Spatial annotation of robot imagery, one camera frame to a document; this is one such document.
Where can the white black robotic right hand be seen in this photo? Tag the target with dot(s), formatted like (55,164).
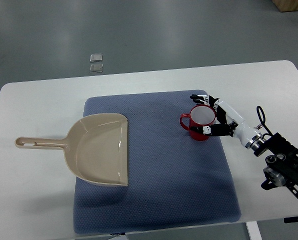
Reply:
(228,123)

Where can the red cup white inside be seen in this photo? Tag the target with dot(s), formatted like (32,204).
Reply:
(199,116)

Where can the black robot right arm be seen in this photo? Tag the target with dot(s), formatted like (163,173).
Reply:
(282,163)

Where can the beige plastic dustpan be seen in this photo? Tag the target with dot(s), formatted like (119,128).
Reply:
(95,149)

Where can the blue grey fabric mat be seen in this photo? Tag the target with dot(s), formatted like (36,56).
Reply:
(174,181)

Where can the white table leg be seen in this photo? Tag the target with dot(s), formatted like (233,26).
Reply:
(253,230)

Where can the wooden box corner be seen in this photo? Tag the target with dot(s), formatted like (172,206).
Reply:
(286,5)

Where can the lower metal floor plate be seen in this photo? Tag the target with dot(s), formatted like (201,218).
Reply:
(96,68)

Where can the metal floor plate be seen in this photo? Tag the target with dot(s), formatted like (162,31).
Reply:
(97,57)
(96,68)

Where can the upper metal floor plate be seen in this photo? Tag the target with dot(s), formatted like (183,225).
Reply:
(97,57)

